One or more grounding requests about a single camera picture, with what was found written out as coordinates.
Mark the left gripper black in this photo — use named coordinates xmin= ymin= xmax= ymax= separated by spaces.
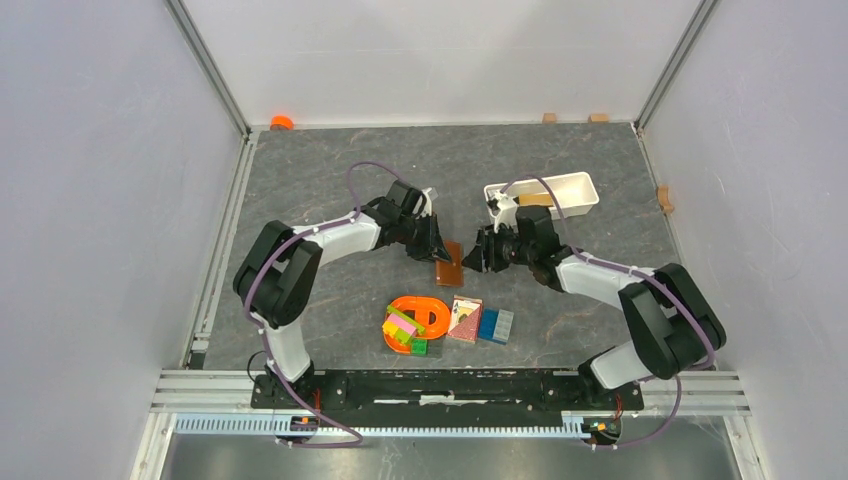
xmin=397 ymin=211 xmax=451 ymax=265

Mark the wooden block right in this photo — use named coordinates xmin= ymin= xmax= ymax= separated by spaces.
xmin=588 ymin=113 xmax=610 ymax=123

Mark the orange plastic loop toy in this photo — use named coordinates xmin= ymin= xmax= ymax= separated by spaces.
xmin=383 ymin=296 xmax=451 ymax=355

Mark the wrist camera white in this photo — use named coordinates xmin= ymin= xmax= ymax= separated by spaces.
xmin=487 ymin=191 xmax=519 ymax=233
xmin=419 ymin=187 xmax=438 ymax=217

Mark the playing card box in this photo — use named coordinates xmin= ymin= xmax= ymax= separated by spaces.
xmin=447 ymin=295 xmax=483 ymax=343

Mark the white plastic tray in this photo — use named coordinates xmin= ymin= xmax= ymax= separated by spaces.
xmin=483 ymin=172 xmax=599 ymax=220

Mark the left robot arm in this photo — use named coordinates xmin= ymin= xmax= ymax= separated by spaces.
xmin=233 ymin=180 xmax=452 ymax=408

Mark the dark grey building brick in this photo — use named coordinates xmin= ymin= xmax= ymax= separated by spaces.
xmin=426 ymin=337 xmax=445 ymax=358

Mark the green building brick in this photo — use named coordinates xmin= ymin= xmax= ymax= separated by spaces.
xmin=409 ymin=338 xmax=429 ymax=357

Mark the white cable comb strip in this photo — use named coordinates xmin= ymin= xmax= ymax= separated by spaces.
xmin=174 ymin=413 xmax=590 ymax=440

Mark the pink yellow brick stack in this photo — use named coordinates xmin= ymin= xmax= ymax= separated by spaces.
xmin=382 ymin=306 xmax=425 ymax=346

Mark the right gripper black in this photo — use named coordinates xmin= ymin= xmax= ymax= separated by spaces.
xmin=461 ymin=221 xmax=535 ymax=275

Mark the blue building brick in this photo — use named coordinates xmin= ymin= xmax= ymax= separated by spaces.
xmin=477 ymin=308 xmax=499 ymax=342

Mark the orange round cap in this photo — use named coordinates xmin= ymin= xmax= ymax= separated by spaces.
xmin=269 ymin=115 xmax=294 ymax=130

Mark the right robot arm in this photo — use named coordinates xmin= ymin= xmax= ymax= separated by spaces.
xmin=462 ymin=206 xmax=727 ymax=408

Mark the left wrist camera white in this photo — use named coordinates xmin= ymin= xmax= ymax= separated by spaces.
xmin=419 ymin=187 xmax=438 ymax=217

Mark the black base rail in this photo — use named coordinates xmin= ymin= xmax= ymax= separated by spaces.
xmin=250 ymin=368 xmax=645 ymax=429

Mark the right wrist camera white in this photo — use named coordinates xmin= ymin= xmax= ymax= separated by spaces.
xmin=487 ymin=191 xmax=519 ymax=233

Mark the wooden curved piece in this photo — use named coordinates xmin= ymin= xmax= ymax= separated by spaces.
xmin=656 ymin=185 xmax=675 ymax=215

